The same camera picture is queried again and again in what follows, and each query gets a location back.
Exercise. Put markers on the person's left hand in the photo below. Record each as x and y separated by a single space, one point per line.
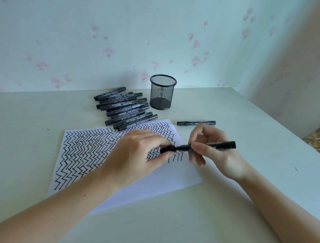
130 157

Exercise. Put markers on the person's left forearm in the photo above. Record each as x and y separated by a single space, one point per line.
55 215

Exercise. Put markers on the patterned fabric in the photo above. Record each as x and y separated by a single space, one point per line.
312 141

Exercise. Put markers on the person's right forearm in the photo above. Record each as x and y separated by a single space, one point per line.
280 212

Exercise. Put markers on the person's right thumb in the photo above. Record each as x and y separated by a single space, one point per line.
201 149

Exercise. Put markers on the pile of black markers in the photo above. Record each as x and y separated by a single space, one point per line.
125 109

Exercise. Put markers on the black marker cap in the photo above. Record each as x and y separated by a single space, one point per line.
168 149

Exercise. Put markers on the white paper with zigzag lines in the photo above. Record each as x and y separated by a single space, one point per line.
87 155

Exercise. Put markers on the person's left thumb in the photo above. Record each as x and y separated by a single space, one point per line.
162 159

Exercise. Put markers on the black marker pen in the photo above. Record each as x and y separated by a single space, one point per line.
197 123
223 145

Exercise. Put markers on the person's right hand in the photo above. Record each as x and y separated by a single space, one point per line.
220 157

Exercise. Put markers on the black mesh pen holder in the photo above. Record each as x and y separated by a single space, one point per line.
163 95

